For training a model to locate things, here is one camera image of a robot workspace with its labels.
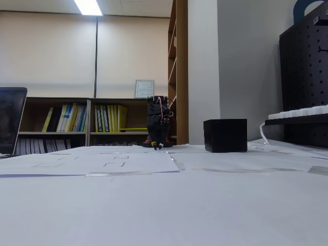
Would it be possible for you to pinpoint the black open box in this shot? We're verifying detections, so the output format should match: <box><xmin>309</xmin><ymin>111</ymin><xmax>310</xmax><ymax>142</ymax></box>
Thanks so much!
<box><xmin>203</xmin><ymin>118</ymin><xmax>248</xmax><ymax>153</ymax></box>

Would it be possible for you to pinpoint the yellow-green book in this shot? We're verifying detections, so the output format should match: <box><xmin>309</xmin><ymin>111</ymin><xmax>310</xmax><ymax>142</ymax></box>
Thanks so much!
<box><xmin>42</xmin><ymin>107</ymin><xmax>54</xmax><ymax>133</ymax></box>

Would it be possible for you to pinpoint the low wooden bookshelf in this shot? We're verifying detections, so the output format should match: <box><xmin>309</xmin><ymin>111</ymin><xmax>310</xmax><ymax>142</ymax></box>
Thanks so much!
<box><xmin>15</xmin><ymin>96</ymin><xmax>90</xmax><ymax>156</ymax></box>
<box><xmin>88</xmin><ymin>98</ymin><xmax>154</xmax><ymax>147</ymax></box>

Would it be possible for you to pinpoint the ceiling light panel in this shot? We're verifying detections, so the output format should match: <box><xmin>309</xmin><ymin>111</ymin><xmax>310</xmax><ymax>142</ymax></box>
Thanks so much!
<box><xmin>73</xmin><ymin>0</ymin><xmax>104</xmax><ymax>17</ymax></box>

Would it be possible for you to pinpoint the framed white certificate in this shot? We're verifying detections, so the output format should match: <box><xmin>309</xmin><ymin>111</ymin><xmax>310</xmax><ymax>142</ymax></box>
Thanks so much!
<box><xmin>134</xmin><ymin>79</ymin><xmax>155</xmax><ymax>99</ymax></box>

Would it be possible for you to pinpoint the white power cable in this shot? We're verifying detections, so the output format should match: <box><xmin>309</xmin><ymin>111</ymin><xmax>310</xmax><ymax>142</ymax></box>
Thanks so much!
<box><xmin>259</xmin><ymin>121</ymin><xmax>273</xmax><ymax>146</ymax></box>

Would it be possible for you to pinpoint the tall wooden bookshelf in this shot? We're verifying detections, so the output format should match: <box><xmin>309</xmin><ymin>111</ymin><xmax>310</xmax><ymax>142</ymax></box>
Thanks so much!
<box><xmin>168</xmin><ymin>0</ymin><xmax>190</xmax><ymax>146</ymax></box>

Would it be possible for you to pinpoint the clear tape strip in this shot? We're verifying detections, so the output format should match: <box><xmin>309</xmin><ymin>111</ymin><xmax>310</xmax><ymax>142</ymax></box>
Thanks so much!
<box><xmin>169</xmin><ymin>155</ymin><xmax>186</xmax><ymax>171</ymax></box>
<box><xmin>85</xmin><ymin>171</ymin><xmax>153</xmax><ymax>177</ymax></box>
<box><xmin>306</xmin><ymin>165</ymin><xmax>328</xmax><ymax>176</ymax></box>

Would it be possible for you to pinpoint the white power strip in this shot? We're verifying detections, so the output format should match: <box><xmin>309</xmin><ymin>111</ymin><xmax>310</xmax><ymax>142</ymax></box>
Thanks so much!
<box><xmin>268</xmin><ymin>105</ymin><xmax>328</xmax><ymax>120</ymax></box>

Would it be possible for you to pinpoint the black laptop screen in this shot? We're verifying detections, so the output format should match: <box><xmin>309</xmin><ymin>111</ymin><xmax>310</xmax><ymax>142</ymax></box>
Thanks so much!
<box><xmin>0</xmin><ymin>87</ymin><xmax>28</xmax><ymax>159</ymax></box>

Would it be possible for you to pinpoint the yellow ring binder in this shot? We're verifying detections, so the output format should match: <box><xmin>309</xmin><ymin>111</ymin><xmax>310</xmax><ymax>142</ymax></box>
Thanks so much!
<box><xmin>117</xmin><ymin>104</ymin><xmax>128</xmax><ymax>133</ymax></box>

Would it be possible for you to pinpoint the paper sheet with drawn squares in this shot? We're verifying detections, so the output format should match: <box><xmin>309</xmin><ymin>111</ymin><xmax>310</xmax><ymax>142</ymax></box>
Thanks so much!
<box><xmin>0</xmin><ymin>146</ymin><xmax>181</xmax><ymax>178</ymax></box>

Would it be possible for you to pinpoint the red white servo cable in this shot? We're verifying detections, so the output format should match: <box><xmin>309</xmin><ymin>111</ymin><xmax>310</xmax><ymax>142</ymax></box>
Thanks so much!
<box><xmin>157</xmin><ymin>96</ymin><xmax>174</xmax><ymax>120</ymax></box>

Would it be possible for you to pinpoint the dark vertical wall conduit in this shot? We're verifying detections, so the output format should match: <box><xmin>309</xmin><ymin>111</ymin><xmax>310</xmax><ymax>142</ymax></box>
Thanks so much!
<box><xmin>93</xmin><ymin>15</ymin><xmax>99</xmax><ymax>99</ymax></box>

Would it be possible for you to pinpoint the black book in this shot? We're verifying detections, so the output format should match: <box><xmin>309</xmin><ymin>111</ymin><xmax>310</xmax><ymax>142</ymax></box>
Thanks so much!
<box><xmin>48</xmin><ymin>107</ymin><xmax>63</xmax><ymax>133</ymax></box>

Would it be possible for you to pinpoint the black pegboard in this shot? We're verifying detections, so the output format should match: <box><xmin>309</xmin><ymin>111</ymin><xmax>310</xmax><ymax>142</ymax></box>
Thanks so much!
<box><xmin>278</xmin><ymin>4</ymin><xmax>328</xmax><ymax>149</ymax></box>

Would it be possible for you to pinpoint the dark blue rounded object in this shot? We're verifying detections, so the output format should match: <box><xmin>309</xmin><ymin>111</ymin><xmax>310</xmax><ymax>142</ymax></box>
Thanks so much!
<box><xmin>293</xmin><ymin>0</ymin><xmax>326</xmax><ymax>25</ymax></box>

